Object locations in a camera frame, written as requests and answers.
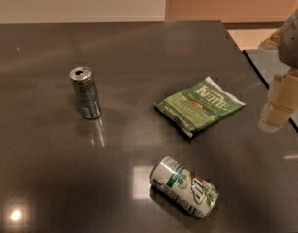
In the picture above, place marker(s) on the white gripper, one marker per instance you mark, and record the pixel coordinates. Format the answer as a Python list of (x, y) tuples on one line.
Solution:
[(292, 44)]

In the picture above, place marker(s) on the white green 7up can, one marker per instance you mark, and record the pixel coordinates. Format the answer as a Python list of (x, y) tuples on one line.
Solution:
[(186, 189)]

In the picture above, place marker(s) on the silver redbull can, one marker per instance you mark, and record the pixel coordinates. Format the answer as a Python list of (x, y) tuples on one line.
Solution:
[(82, 80)]

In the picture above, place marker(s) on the green Kettle chips bag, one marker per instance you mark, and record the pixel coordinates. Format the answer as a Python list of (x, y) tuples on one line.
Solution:
[(198, 107)]

